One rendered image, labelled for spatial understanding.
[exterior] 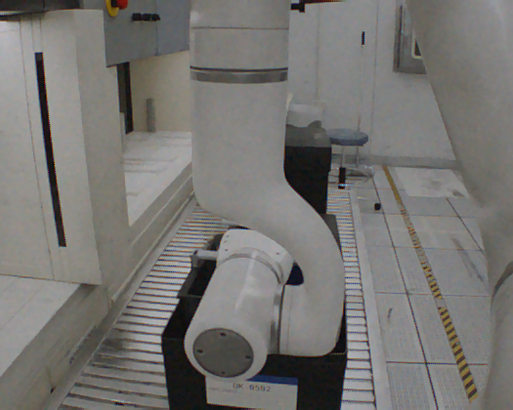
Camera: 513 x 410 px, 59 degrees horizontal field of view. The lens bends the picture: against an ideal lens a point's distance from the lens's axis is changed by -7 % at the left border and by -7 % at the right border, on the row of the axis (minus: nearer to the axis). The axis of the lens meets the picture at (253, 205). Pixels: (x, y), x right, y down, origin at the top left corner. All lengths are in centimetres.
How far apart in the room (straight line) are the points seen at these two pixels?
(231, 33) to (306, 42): 449
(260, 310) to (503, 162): 27
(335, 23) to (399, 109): 105
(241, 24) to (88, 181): 59
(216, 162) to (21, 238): 69
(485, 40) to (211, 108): 22
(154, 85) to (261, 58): 198
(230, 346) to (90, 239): 55
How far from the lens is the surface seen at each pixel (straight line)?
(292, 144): 148
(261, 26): 41
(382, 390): 91
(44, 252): 104
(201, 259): 79
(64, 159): 94
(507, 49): 36
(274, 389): 75
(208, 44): 42
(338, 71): 491
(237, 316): 47
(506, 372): 39
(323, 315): 49
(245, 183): 43
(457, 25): 37
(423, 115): 507
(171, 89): 236
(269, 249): 64
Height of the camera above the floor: 136
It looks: 21 degrees down
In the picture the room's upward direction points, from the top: straight up
